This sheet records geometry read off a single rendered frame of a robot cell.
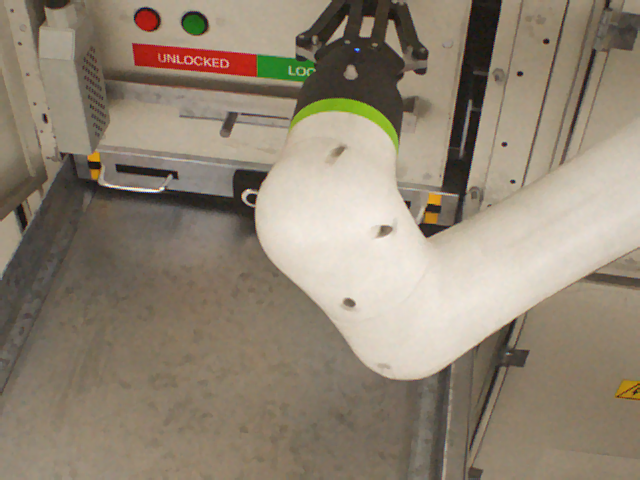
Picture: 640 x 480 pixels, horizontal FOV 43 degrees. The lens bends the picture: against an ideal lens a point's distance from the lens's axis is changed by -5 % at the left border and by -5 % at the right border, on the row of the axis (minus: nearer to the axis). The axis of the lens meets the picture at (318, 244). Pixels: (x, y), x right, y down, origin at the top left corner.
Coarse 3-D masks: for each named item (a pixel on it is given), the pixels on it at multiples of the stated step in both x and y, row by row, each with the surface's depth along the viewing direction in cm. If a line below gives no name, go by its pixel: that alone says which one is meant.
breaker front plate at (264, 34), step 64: (128, 0) 97; (192, 0) 96; (256, 0) 94; (320, 0) 93; (448, 0) 90; (128, 64) 104; (448, 64) 97; (128, 128) 112; (192, 128) 110; (256, 128) 109; (448, 128) 103
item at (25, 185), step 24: (0, 0) 99; (0, 24) 101; (0, 72) 108; (0, 96) 110; (24, 96) 110; (0, 120) 112; (24, 120) 112; (0, 144) 114; (0, 168) 116; (24, 168) 120; (0, 192) 118; (24, 192) 118; (0, 216) 116
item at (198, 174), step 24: (96, 168) 117; (120, 168) 116; (144, 168) 115; (168, 168) 115; (192, 168) 114; (216, 168) 113; (240, 168) 113; (264, 168) 112; (192, 192) 117; (216, 192) 117; (408, 192) 111; (432, 192) 110; (456, 192) 110
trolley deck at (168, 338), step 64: (128, 192) 120; (128, 256) 111; (192, 256) 112; (256, 256) 112; (64, 320) 104; (128, 320) 104; (192, 320) 104; (256, 320) 105; (320, 320) 105; (64, 384) 97; (128, 384) 97; (192, 384) 98; (256, 384) 98; (320, 384) 98; (384, 384) 99; (0, 448) 91; (64, 448) 91; (128, 448) 92; (192, 448) 92; (256, 448) 92; (320, 448) 93; (384, 448) 93; (448, 448) 93
